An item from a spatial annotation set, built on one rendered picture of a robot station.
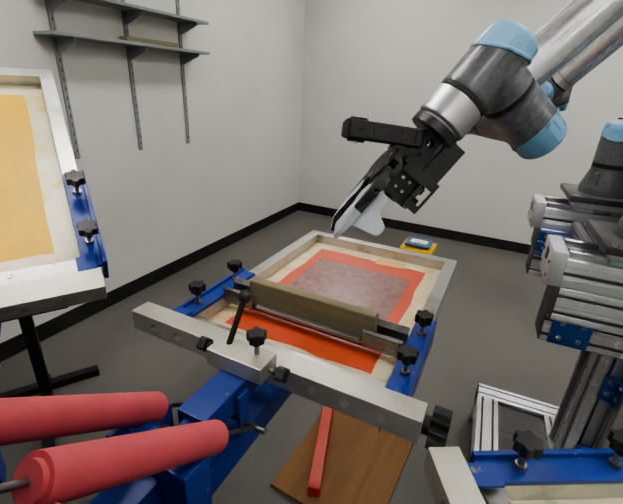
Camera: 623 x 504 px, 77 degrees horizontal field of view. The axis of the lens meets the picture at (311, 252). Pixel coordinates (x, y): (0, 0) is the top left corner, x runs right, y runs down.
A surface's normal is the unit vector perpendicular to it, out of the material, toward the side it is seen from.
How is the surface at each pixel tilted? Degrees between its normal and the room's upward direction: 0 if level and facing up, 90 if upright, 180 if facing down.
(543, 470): 0
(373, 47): 90
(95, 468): 69
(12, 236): 32
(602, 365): 90
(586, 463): 0
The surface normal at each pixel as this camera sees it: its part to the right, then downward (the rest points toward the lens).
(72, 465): 0.85, -0.51
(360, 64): -0.45, 0.33
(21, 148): 0.33, -0.59
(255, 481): 0.04, -0.92
